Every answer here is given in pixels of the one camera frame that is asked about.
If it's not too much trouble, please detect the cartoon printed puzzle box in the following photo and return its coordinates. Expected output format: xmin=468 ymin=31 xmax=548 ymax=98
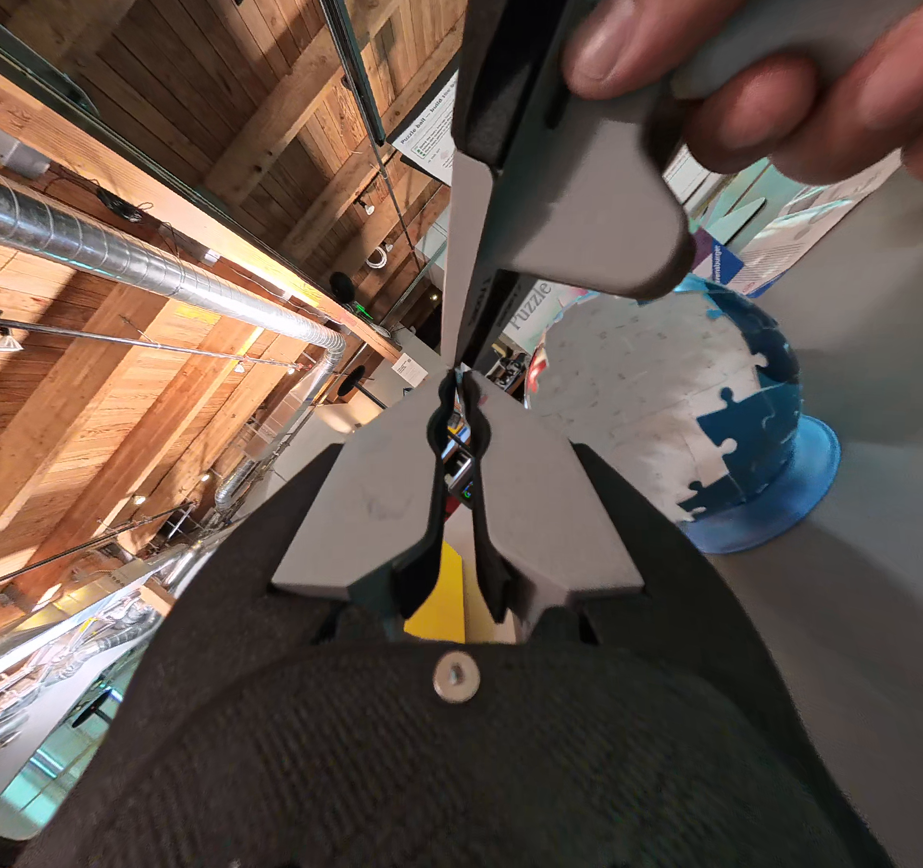
xmin=501 ymin=161 xmax=790 ymax=363

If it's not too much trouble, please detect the blue cartoon puzzle ball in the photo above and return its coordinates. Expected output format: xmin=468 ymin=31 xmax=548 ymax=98
xmin=525 ymin=275 xmax=805 ymax=524

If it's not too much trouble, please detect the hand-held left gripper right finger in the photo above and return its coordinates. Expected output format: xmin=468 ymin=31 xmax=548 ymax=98
xmin=463 ymin=369 xmax=645 ymax=625

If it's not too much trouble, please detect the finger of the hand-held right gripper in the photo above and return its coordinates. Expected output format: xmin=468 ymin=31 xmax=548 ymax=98
xmin=461 ymin=268 xmax=525 ymax=373
xmin=440 ymin=153 xmax=500 ymax=368

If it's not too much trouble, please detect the person's right hand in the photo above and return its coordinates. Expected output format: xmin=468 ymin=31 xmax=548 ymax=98
xmin=562 ymin=0 xmax=923 ymax=186

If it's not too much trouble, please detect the framed white sign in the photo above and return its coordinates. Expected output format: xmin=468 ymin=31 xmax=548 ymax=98
xmin=389 ymin=74 xmax=460 ymax=186

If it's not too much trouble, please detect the silver ventilation duct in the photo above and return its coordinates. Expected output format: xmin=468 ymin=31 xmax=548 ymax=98
xmin=0 ymin=179 xmax=350 ymax=516

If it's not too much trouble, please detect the yellow plastic bin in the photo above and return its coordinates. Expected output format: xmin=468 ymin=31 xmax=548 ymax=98
xmin=404 ymin=540 xmax=468 ymax=643

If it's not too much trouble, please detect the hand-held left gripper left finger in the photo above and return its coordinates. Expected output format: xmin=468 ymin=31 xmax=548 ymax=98
xmin=273 ymin=367 xmax=460 ymax=621

